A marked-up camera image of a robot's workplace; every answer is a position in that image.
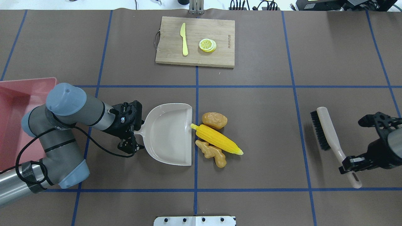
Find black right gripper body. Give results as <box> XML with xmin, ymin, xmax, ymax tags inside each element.
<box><xmin>358</xmin><ymin>112</ymin><xmax>401</xmax><ymax>168</ymax></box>

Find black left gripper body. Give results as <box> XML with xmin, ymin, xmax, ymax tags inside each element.
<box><xmin>109</xmin><ymin>100</ymin><xmax>143</xmax><ymax>139</ymax></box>

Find beige plastic dustpan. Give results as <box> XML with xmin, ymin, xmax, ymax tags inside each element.
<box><xmin>134</xmin><ymin>103</ymin><xmax>193</xmax><ymax>166</ymax></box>

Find beige brush black bristles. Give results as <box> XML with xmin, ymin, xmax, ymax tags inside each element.
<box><xmin>310</xmin><ymin>107</ymin><xmax>363</xmax><ymax>189</ymax></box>

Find yellow toy corn cob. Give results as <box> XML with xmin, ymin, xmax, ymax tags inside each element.
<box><xmin>190</xmin><ymin>123</ymin><xmax>244</xmax><ymax>155</ymax></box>

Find toy ginger root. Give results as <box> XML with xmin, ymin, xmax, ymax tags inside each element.
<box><xmin>195</xmin><ymin>140</ymin><xmax>227</xmax><ymax>168</ymax></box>

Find brown toy potato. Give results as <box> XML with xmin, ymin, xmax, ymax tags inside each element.
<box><xmin>202</xmin><ymin>112</ymin><xmax>228</xmax><ymax>130</ymax></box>

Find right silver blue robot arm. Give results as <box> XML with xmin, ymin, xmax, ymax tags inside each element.
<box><xmin>339</xmin><ymin>112</ymin><xmax>402</xmax><ymax>175</ymax></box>

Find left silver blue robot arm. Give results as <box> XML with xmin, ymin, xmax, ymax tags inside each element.
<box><xmin>1</xmin><ymin>83</ymin><xmax>144</xmax><ymax>207</ymax></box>

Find pink plastic bin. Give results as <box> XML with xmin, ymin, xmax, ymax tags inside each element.
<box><xmin>0</xmin><ymin>77</ymin><xmax>58</xmax><ymax>170</ymax></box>

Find bamboo cutting board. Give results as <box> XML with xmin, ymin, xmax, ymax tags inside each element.
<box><xmin>155</xmin><ymin>16</ymin><xmax>235</xmax><ymax>68</ymax></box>

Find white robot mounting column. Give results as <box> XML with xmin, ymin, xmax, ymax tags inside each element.
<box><xmin>153</xmin><ymin>216</ymin><xmax>237</xmax><ymax>226</ymax></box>

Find yellow plastic toy knife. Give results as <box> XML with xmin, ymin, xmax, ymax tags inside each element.
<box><xmin>180</xmin><ymin>23</ymin><xmax>188</xmax><ymax>56</ymax></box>

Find yellow toy lemon slices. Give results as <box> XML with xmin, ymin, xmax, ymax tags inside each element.
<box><xmin>198</xmin><ymin>38</ymin><xmax>217</xmax><ymax>52</ymax></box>

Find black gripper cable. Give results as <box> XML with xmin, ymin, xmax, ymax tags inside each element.
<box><xmin>15</xmin><ymin>121</ymin><xmax>132</xmax><ymax>182</ymax></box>

